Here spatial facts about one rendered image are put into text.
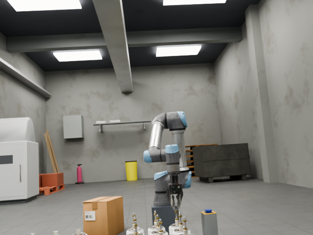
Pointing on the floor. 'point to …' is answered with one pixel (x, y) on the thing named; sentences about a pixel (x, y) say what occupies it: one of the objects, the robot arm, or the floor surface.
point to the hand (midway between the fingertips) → (175, 208)
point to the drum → (131, 170)
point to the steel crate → (221, 162)
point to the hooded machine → (18, 161)
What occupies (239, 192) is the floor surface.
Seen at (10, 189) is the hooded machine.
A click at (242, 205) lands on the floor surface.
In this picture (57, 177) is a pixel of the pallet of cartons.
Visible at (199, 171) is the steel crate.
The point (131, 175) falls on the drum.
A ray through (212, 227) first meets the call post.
